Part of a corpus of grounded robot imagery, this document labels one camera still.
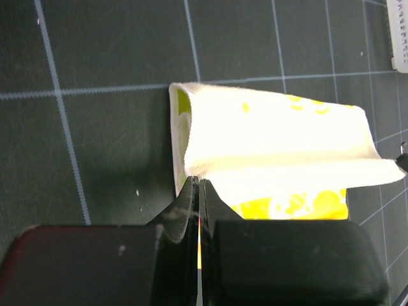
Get black grid mat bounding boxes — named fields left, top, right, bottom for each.
left=1, top=1, right=407, bottom=305

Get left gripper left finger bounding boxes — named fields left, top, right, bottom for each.
left=1, top=177, right=199, bottom=305

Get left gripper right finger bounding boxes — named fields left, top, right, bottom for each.
left=199, top=180, right=388, bottom=305

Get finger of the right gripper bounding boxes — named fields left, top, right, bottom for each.
left=395, top=142, right=408, bottom=173

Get white perforated basket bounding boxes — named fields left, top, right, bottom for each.
left=386, top=0, right=408, bottom=73

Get yellow white towel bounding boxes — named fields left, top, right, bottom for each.
left=169, top=83, right=407, bottom=220

